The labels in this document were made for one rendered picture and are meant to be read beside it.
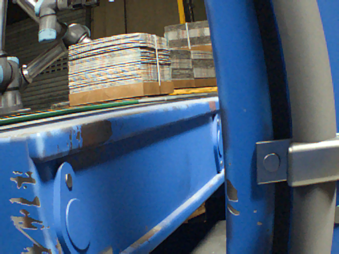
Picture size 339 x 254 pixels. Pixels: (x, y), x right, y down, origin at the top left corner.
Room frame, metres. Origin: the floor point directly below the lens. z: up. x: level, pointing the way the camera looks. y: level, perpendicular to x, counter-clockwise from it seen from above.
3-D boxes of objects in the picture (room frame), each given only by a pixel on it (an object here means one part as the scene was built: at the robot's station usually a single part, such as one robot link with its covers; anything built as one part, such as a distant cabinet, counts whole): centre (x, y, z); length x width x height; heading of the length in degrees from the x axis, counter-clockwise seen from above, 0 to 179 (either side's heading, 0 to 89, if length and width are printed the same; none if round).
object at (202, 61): (3.45, -0.09, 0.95); 0.38 x 0.29 x 0.23; 56
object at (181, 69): (3.21, 0.07, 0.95); 0.38 x 0.29 x 0.23; 57
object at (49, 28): (1.84, 0.42, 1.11); 0.11 x 0.08 x 0.11; 171
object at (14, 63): (1.99, 0.67, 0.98); 0.13 x 0.12 x 0.14; 171
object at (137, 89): (1.93, 0.19, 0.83); 0.29 x 0.16 x 0.04; 74
